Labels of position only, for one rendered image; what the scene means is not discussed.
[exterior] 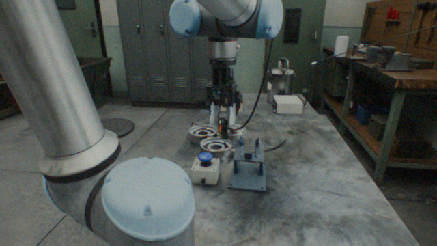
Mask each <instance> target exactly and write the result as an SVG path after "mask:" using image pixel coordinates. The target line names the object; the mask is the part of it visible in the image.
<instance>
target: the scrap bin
mask: <svg viewBox="0 0 437 246"><path fill-rule="evenodd" d="M76 59H77V61H78V63H79V66H80V69H81V72H82V73H83V76H84V79H85V82H86V84H87V87H88V90H89V93H90V94H91V98H92V100H93V102H94V105H95V108H96V109H97V108H99V107H101V106H103V105H105V104H106V103H107V101H106V97H105V96H103V94H104V86H105V82H106V79H107V73H108V70H109V68H110V63H111V62H110V61H111V60H112V58H111V57H76Z"/></svg>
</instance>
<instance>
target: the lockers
mask: <svg viewBox="0 0 437 246"><path fill-rule="evenodd" d="M174 1H175V0H116V2H117V12H118V18H119V28H120V33H121V39H122V50H123V55H124V65H125V71H126V80H127V86H128V96H129V100H131V101H132V105H133V106H134V107H167V108H184V109H208V106H206V85H207V84H209V82H210V81H212V65H210V64H209V57H208V36H194V37H191V38H190V37H188V36H180V35H178V34H177V33H176V32H175V31H174V30H173V28H172V26H171V23H170V18H169V17H170V15H169V12H170V9H171V6H172V4H173V2H174ZM162 32H163V34H164V35H161V33H162Z"/></svg>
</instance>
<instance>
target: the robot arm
mask: <svg viewBox="0 0 437 246"><path fill-rule="evenodd" d="M169 15H170V17H169V18H170V23H171V26H172V28H173V30H174V31H175V32H176V33H177V34H178V35H180V36H188V37H190V38H191V37H194V36H208V57H209V64H210V65H212V81H210V82H209V84H207V85H206V106H208V109H209V111H210V123H211V124H212V125H213V127H214V129H215V131H216V132H217V133H219V132H218V130H219V118H220V116H219V111H220V109H221V105H222V106H223V107H226V111H227V113H228V118H227V121H228V124H227V127H229V128H233V127H234V122H235V120H236V116H237V114H238V111H239V108H240V103H241V99H240V91H237V89H236V88H237V86H238V85H237V84H236V82H235V79H234V72H233V68H230V67H229V66H233V65H236V57H237V49H240V46H237V43H238V38H255V39H256V40H258V39H259V38H273V37H275V36H276V35H277V33H278V32H279V30H280V27H281V26H282V22H283V4H282V2H281V0H175V1H174V2H173V4H172V6H171V9H170V12H169ZM0 73H1V74H2V76H3V78H4V80H5V82H6V83H7V85H8V87H9V89H10V91H11V93H12V94H13V96H14V98H15V100H16V102H17V103H18V106H19V107H20V109H21V111H22V113H23V114H24V116H25V118H26V120H27V121H28V123H29V125H30V127H31V129H32V131H33V133H34V134H35V136H36V137H37V139H38V141H39V142H40V145H41V147H42V149H43V150H44V154H43V155H42V157H41V159H40V161H39V168H40V171H41V172H42V174H43V186H44V190H45V192H46V194H47V196H48V198H49V199H50V201H51V202H52V203H53V204H54V205H55V206H56V207H57V208H58V209H59V210H61V211H63V212H65V213H67V214H69V215H70V216H71V217H72V218H73V219H75V220H77V221H78V222H79V223H80V224H82V225H83V226H85V227H86V228H87V229H88V230H90V231H91V232H93V233H94V234H95V235H96V236H98V237H99V238H101V239H102V240H103V241H105V242H106V243H108V244H109V245H110V246H195V234H194V218H193V215H194V209H195V202H194V197H193V193H192V189H191V182H190V180H189V178H188V176H187V174H186V172H185V171H184V170H183V169H182V168H181V167H179V166H178V165H176V164H175V163H173V162H171V161H168V160H165V159H160V158H155V157H154V158H153V159H148V158H147V157H141V158H136V159H131V160H129V161H128V160H127V159H126V157H125V155H124V152H123V150H122V146H121V144H120V142H119V138H118V137H117V136H116V134H115V133H112V132H111V131H107V130H104V129H103V127H102V123H101V121H100V118H99V116H98V112H97V111H96V108H95V105H94V102H93V100H92V98H91V94H90V93H89V90H88V87H87V84H86V82H85V79H84V76H83V73H82V72H81V69H80V66H79V63H78V61H77V59H76V55H75V54H74V51H73V48H72V45H71V43H70V39H69V37H68V34H67V32H66V28H65V27H64V24H63V21H62V19H61V16H60V14H59V10H58V9H57V6H56V3H55V0H0Z"/></svg>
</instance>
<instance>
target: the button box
mask: <svg viewBox="0 0 437 246"><path fill-rule="evenodd" d="M219 173H220V159H212V160H211V161H208V163H207V164H205V163H204V162H203V161H200V160H199V157H197V158H195V161H194V163H193V166H192V167H191V183H192V184H202V185H217V182H218V178H219Z"/></svg>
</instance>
